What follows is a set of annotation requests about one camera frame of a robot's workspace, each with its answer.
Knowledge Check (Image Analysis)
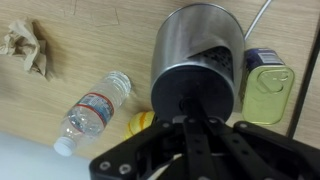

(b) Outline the clear plastic water bottle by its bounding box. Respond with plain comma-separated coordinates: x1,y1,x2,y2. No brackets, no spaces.
53,70,132,158

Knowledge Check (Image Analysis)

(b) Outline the small yellow pumpkin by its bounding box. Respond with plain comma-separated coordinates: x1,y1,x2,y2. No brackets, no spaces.
123,110,156,141

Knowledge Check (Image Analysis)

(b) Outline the stainless steel electric kettle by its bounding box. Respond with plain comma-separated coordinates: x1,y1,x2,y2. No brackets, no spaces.
149,2,246,124

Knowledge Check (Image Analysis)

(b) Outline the black kettle lid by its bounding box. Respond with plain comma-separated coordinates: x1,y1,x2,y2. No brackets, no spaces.
150,64,235,124

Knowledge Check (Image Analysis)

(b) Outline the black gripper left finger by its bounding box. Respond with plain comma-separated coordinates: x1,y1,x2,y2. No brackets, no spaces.
89,99,201,180

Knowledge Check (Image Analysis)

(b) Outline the white kettle cable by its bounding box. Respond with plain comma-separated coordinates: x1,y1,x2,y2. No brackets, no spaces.
243,0,273,41

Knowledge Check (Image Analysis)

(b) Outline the gold-top canned meat tin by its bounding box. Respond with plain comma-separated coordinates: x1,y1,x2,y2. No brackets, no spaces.
240,47,296,126

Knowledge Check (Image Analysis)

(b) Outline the crumpled brown paper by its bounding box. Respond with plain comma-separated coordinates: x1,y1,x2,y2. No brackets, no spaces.
0,18,49,79

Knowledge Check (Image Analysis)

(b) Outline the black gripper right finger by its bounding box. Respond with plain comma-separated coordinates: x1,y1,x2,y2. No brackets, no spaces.
194,99,320,180

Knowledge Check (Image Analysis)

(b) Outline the black power cable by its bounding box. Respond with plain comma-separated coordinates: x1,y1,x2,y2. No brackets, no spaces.
285,49,320,138

